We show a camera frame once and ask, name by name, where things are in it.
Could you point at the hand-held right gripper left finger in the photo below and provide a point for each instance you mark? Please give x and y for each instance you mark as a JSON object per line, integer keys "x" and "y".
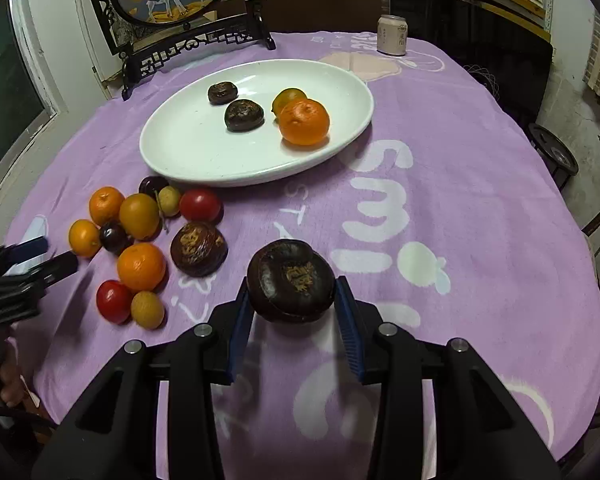
{"x": 240, "y": 340}

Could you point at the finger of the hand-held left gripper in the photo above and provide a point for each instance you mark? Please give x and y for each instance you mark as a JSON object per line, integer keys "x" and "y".
{"x": 55, "y": 266}
{"x": 27, "y": 251}

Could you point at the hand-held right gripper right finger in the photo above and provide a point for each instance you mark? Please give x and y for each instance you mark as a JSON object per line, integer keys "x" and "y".
{"x": 350, "y": 332}

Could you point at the small orange tangerine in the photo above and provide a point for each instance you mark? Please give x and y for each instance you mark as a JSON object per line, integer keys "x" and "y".
{"x": 84, "y": 237}

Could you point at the red cherry tomato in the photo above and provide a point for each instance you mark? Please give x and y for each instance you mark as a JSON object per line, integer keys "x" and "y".
{"x": 200, "y": 205}
{"x": 113, "y": 301}

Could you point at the large brown water chestnut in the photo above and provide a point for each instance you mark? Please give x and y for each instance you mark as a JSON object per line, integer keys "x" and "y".
{"x": 290, "y": 280}
{"x": 198, "y": 249}

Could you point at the large yellow longan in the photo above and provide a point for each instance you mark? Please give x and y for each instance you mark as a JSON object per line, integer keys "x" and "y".
{"x": 147, "y": 310}

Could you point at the dark plum with stem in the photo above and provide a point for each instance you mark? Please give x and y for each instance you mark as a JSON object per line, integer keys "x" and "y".
{"x": 150, "y": 185}

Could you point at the small yellow longan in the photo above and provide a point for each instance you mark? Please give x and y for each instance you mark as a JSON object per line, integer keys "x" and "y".
{"x": 170, "y": 201}

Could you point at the white oval plate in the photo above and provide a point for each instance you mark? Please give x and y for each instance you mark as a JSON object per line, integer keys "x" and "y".
{"x": 195, "y": 145}

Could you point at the person's left hand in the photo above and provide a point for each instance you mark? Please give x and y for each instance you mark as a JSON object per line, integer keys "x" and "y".
{"x": 12, "y": 382}

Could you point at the window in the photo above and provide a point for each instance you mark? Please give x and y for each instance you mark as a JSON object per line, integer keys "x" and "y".
{"x": 5, "y": 90}

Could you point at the purple printed blanket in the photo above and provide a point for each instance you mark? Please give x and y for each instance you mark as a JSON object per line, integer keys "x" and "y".
{"x": 480, "y": 210}

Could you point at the medium brown water chestnut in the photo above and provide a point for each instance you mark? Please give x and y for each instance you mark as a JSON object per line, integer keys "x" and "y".
{"x": 244, "y": 116}

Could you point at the small brown water chestnut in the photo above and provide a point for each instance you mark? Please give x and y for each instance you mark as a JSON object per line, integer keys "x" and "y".
{"x": 222, "y": 93}

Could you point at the greenish tangerine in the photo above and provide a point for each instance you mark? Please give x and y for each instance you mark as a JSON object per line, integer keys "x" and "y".
{"x": 286, "y": 99}

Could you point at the black round stand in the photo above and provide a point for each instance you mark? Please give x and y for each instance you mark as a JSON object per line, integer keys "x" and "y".
{"x": 550, "y": 147}

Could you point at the beige drink can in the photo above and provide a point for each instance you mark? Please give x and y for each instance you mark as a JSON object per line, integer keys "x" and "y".
{"x": 392, "y": 35}

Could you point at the brown wooden cabinet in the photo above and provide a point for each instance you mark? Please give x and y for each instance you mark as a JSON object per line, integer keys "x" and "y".
{"x": 330, "y": 5}

